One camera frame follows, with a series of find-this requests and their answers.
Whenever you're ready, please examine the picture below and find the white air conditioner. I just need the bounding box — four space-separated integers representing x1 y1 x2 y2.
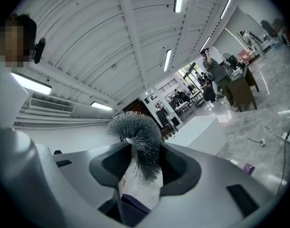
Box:
28 93 74 115

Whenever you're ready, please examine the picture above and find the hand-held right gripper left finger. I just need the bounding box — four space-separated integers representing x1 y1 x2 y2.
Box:
51 142 132 228

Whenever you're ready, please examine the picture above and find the brown wooden staircase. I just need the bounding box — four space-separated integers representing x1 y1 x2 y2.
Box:
122 98 145 115

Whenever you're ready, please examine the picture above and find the grey white toilet brush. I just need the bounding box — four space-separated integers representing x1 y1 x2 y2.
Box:
106 111 163 224

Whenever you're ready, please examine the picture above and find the black headset module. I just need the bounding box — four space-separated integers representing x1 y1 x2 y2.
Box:
33 37 47 64

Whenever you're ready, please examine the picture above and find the white bathtub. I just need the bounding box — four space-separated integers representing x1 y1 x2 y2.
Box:
164 114 226 156

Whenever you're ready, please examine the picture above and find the dark wooden desk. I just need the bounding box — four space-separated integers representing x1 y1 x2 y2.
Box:
227 66 260 113

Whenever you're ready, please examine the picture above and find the glass entrance door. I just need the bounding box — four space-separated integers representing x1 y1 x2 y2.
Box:
180 62 203 87

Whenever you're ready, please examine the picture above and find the dark blue cloth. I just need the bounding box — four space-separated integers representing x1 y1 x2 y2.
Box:
121 193 152 219

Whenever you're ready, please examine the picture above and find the pink box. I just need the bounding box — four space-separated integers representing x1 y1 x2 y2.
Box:
238 50 251 61

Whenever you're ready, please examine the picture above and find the group of office tables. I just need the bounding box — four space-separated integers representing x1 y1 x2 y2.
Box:
168 89 205 114

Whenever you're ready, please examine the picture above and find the black machine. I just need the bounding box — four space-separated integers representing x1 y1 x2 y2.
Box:
227 55 240 71

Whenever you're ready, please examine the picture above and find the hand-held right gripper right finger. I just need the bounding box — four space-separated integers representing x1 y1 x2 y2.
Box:
135 142 279 228

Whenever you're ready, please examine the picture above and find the white shirt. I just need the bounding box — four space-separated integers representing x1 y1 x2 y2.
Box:
0 65 29 130

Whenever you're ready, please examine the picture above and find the person's face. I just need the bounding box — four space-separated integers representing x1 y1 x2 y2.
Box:
0 25 31 68

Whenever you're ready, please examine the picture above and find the white cable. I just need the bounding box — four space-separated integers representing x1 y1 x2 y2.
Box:
243 113 285 138

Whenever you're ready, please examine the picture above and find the black cable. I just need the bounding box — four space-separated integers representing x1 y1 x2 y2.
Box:
276 131 290 196

